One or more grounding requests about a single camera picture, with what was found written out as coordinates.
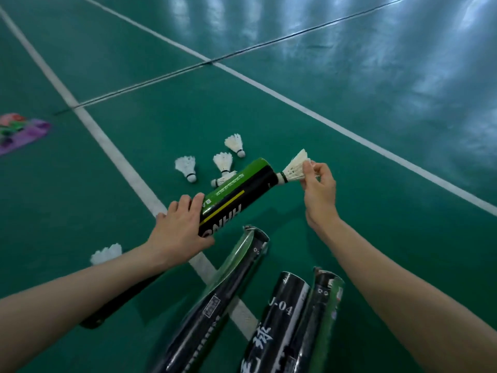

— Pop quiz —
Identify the black shuttlecock tube white print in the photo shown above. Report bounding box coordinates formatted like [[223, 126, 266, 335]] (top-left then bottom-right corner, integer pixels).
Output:
[[238, 271, 310, 373]]

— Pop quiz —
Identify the person's left hand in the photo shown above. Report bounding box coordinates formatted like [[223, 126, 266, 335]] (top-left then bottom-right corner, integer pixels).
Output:
[[145, 192, 215, 269]]

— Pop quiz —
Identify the black green yellow-striped shuttlecock tube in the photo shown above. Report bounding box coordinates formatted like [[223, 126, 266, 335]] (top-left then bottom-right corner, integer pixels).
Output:
[[79, 157, 279, 330]]

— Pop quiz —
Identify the pink green item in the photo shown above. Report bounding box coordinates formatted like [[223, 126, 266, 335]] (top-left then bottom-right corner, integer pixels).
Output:
[[0, 113, 28, 137]]

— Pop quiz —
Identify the purple cloth bag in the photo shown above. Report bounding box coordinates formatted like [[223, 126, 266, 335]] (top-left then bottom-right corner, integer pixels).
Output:
[[0, 118, 52, 156]]

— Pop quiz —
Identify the white feather shuttlecock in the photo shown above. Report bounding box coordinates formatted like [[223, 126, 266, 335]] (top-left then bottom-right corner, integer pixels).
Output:
[[210, 171, 238, 188], [212, 152, 234, 175], [90, 243, 123, 266], [174, 155, 198, 184], [276, 148, 311, 185], [224, 133, 246, 158]]

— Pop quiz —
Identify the person's right forearm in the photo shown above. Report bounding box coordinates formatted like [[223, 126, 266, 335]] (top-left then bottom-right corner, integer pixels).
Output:
[[321, 217, 497, 373]]

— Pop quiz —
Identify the person's right hand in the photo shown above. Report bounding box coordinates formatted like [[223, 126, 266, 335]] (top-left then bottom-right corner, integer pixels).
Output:
[[300, 160, 341, 232]]

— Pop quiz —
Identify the black shuttlecock tube green wrap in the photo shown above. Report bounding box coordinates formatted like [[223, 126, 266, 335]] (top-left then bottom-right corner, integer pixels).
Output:
[[151, 225, 270, 373]]

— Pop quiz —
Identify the person's left forearm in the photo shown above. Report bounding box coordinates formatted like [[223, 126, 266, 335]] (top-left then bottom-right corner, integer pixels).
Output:
[[0, 244, 168, 373]]

